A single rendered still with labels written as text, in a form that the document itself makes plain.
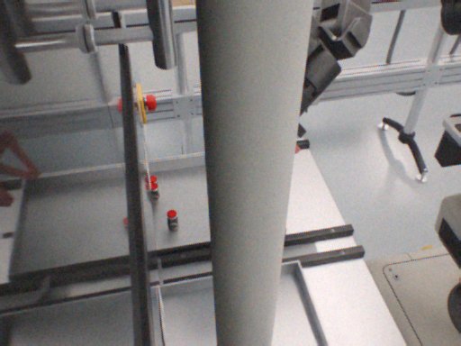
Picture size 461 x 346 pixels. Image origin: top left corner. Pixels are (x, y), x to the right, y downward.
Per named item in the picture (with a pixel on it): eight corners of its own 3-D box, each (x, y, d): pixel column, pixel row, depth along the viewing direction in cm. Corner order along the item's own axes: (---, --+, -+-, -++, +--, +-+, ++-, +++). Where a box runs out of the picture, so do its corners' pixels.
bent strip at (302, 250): (251, 268, 90) (252, 250, 85) (248, 255, 92) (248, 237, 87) (319, 255, 92) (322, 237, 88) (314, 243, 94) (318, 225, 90)
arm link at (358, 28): (375, 29, 68) (332, 40, 75) (331, -34, 62) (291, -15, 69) (337, 90, 64) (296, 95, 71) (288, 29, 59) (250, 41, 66)
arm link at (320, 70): (352, 69, 67) (331, 65, 72) (326, 35, 64) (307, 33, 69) (320, 104, 67) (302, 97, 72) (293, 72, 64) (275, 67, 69)
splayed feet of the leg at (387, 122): (416, 185, 229) (424, 165, 220) (375, 125, 264) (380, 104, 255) (430, 183, 231) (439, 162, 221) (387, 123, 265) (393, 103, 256)
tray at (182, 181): (120, 267, 90) (117, 256, 87) (117, 177, 108) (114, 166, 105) (285, 238, 95) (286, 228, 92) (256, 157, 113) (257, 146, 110)
